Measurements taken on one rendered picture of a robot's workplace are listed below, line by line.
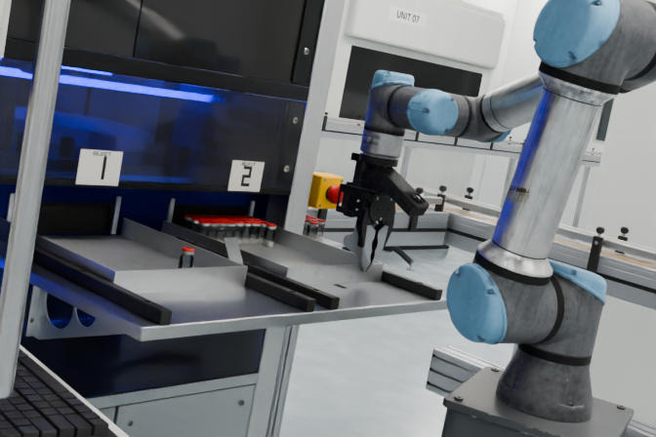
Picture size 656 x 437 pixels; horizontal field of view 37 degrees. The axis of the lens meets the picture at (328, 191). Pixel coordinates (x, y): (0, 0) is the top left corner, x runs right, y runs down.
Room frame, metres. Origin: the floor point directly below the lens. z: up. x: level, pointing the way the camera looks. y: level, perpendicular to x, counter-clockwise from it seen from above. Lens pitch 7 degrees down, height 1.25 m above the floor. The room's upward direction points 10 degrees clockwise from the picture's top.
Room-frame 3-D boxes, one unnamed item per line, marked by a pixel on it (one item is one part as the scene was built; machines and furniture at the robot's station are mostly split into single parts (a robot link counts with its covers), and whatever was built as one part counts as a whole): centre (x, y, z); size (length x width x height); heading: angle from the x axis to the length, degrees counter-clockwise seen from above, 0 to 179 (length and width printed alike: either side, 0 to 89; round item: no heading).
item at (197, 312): (1.65, 0.15, 0.87); 0.70 x 0.48 x 0.02; 139
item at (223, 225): (1.88, 0.17, 0.90); 0.18 x 0.02 x 0.05; 139
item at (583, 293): (1.51, -0.39, 0.96); 0.13 x 0.12 x 0.14; 123
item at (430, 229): (2.40, -0.06, 0.92); 0.69 x 0.16 x 0.16; 139
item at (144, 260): (1.57, 0.32, 0.90); 0.34 x 0.26 x 0.04; 49
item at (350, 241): (1.75, -0.07, 0.95); 0.06 x 0.03 x 0.09; 49
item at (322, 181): (2.09, 0.02, 0.99); 0.08 x 0.07 x 0.07; 49
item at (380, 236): (1.77, -0.09, 0.95); 0.06 x 0.03 x 0.09; 49
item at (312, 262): (1.81, 0.09, 0.90); 0.34 x 0.26 x 0.04; 49
